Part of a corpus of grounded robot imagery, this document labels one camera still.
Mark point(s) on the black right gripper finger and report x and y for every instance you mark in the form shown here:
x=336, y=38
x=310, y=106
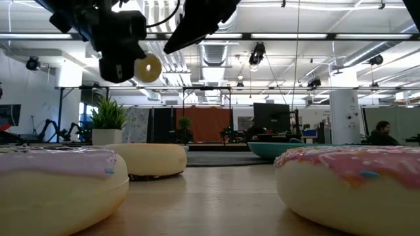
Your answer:
x=203, y=19

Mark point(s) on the small orange donut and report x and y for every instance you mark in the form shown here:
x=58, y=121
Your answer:
x=154, y=73

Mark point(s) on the large orange chocolate donut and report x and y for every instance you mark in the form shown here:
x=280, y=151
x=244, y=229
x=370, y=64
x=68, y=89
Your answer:
x=151, y=160

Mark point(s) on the large purple glazed donut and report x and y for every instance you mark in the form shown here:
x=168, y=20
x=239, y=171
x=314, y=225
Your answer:
x=59, y=196

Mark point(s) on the large pink sprinkled donut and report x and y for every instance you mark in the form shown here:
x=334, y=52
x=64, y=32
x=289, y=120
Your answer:
x=344, y=196

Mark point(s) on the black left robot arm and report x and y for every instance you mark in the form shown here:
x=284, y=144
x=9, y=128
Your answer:
x=75, y=10

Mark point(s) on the black background robot arm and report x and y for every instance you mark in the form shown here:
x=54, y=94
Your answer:
x=52, y=129

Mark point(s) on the black ceiling spotlight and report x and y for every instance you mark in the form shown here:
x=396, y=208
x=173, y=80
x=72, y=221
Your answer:
x=257, y=54
x=314, y=83
x=376, y=60
x=33, y=63

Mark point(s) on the green plant in white pot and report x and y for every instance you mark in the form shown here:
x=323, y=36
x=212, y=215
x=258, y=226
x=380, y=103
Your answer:
x=108, y=118

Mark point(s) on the orange partition panel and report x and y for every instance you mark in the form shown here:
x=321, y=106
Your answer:
x=206, y=124

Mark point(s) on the small background plant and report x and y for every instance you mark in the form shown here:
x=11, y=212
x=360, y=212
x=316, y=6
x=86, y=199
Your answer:
x=184, y=126

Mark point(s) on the black computer monitor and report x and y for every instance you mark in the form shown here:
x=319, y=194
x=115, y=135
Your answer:
x=271, y=118

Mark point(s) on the teal green plate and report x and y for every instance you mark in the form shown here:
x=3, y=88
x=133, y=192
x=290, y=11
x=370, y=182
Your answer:
x=279, y=150

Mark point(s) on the white column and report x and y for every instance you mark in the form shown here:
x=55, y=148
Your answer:
x=344, y=111

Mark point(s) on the person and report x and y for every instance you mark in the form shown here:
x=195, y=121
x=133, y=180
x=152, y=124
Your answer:
x=380, y=136

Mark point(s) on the silver ventilation duct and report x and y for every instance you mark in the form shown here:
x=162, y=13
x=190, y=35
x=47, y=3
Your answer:
x=213, y=54

